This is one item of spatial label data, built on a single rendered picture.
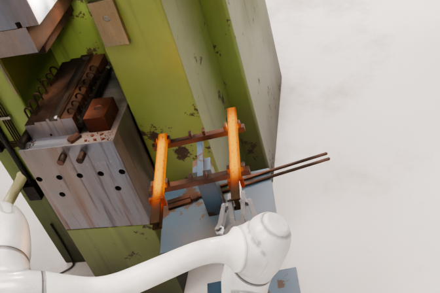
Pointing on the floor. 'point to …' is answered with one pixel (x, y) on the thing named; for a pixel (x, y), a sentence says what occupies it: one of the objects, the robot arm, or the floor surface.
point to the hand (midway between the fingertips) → (236, 193)
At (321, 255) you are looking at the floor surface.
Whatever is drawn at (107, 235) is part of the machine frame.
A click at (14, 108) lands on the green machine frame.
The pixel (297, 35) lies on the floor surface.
